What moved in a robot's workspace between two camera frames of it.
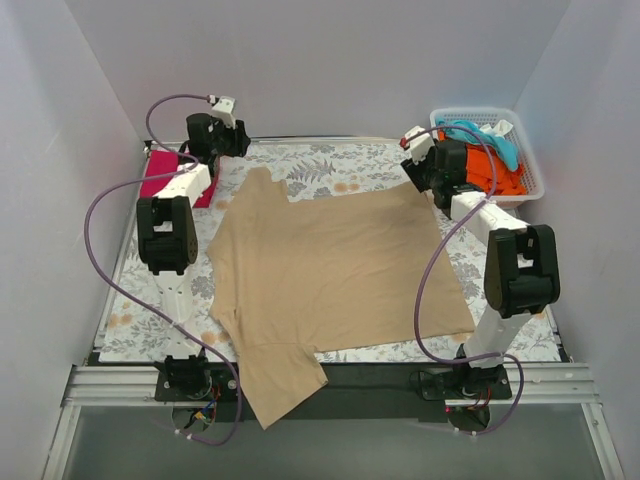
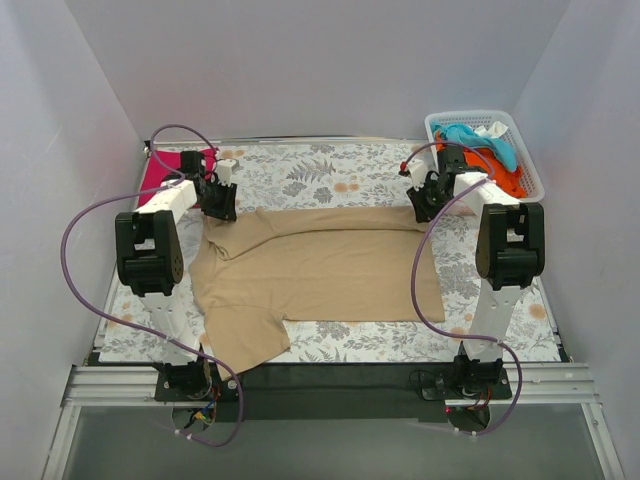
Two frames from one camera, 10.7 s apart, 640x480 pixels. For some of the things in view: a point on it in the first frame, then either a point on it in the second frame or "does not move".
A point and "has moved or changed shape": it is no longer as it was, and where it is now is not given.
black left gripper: (238, 143) -> (220, 197)
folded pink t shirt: (160, 162) does not move
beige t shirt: (291, 279) has moved or changed shape
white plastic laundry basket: (518, 137) does not move
